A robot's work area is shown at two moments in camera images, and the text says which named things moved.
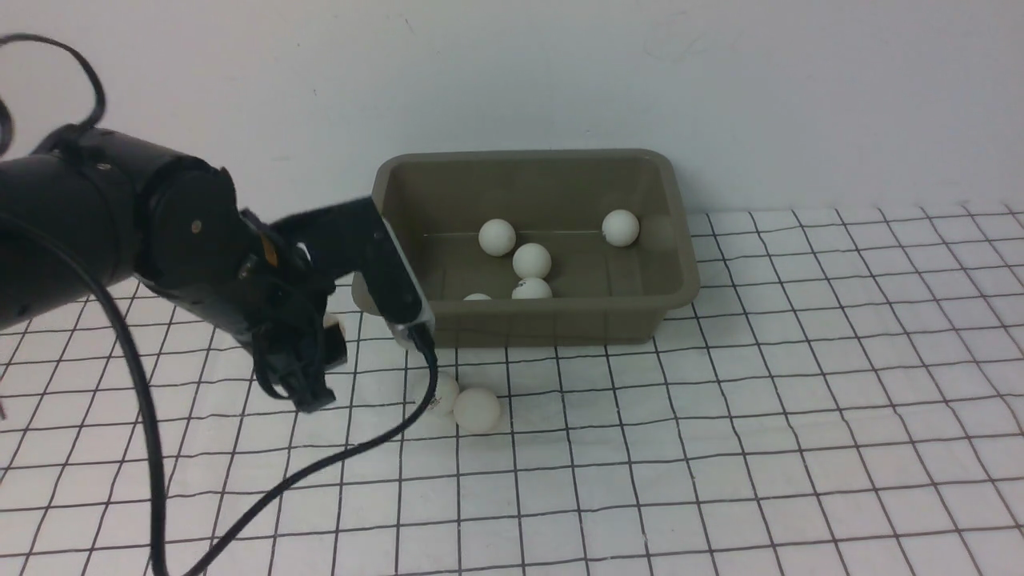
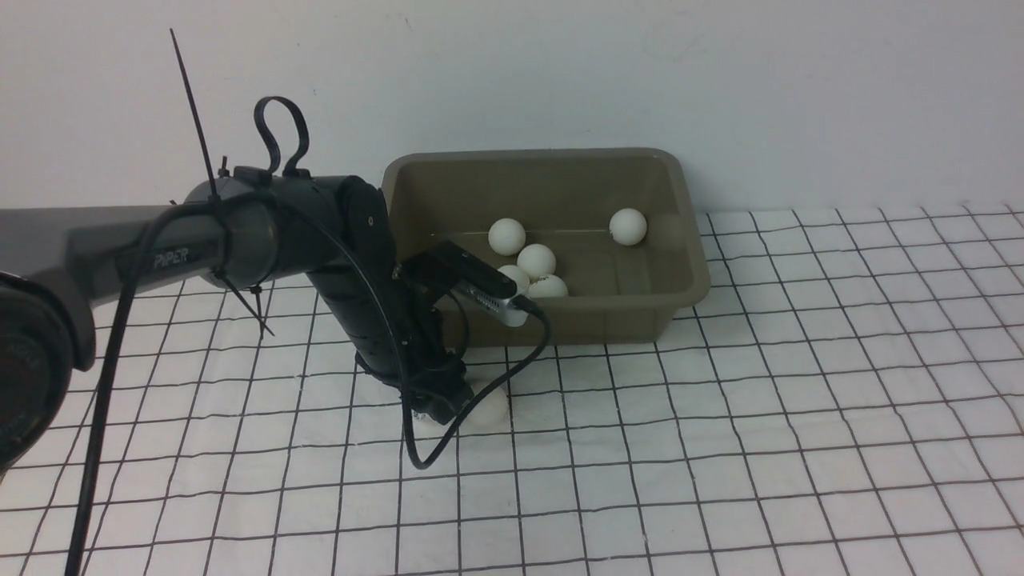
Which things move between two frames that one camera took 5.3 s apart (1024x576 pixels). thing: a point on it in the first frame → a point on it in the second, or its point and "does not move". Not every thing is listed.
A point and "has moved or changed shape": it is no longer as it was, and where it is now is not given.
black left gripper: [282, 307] → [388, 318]
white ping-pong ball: [532, 261] does not move
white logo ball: [531, 288] has moved or changed shape
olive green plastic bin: [536, 248] does not move
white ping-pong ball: [621, 227] does not move
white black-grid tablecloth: [850, 402] does not move
